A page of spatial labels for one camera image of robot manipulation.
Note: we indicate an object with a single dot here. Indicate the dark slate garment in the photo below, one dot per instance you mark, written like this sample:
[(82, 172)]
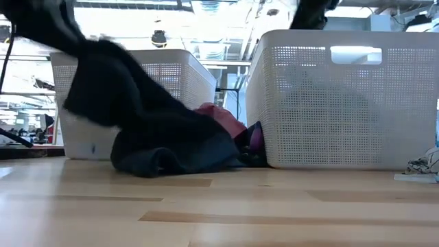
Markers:
[(137, 113)]

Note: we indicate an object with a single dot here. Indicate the maroon garment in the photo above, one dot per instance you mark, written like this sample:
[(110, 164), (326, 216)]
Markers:
[(223, 118)]

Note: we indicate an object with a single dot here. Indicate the dark purple-toed sock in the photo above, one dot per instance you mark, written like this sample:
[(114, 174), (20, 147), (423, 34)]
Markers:
[(255, 139)]

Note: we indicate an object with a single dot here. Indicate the white leaf-patterned cloth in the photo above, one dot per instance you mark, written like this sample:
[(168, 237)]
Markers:
[(425, 161)]

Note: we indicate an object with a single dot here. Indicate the round ceiling detector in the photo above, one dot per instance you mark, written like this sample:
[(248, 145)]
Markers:
[(272, 12)]

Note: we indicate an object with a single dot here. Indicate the grey ceiling box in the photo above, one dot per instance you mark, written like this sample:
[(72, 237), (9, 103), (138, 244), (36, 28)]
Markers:
[(380, 22)]

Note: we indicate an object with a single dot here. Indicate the black dome ceiling fixture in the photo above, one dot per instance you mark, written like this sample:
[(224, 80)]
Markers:
[(158, 38)]

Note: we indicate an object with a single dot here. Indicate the white perforated plastic bin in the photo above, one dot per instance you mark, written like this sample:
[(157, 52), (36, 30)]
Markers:
[(343, 120), (192, 79)]

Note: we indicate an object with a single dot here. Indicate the black ceiling equipment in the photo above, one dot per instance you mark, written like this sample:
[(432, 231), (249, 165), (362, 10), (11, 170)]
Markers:
[(420, 20)]

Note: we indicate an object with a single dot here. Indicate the thin black stand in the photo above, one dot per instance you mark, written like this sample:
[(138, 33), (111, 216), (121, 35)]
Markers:
[(237, 106)]

